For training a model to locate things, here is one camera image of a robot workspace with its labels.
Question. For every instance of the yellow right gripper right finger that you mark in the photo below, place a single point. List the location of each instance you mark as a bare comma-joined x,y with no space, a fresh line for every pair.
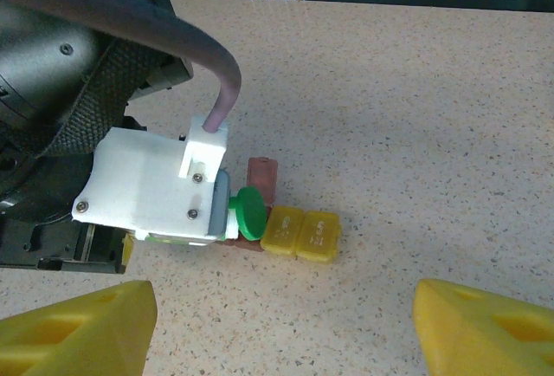
454,328

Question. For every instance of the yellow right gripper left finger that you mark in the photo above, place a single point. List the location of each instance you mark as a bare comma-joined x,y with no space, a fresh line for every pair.
130,328

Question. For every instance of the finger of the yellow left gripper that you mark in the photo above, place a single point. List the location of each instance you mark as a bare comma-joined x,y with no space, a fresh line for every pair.
127,251

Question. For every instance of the white pill bottle green cap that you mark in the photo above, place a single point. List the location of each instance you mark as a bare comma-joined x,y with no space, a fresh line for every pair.
249,213

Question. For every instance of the red pill organizer box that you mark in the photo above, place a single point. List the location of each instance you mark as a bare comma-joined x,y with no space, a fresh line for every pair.
262,176

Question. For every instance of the yellow pill organizer box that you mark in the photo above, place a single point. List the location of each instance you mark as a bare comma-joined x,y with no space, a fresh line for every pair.
303,233

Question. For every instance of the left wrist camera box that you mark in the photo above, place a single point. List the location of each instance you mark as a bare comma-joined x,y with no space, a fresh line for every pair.
143,185

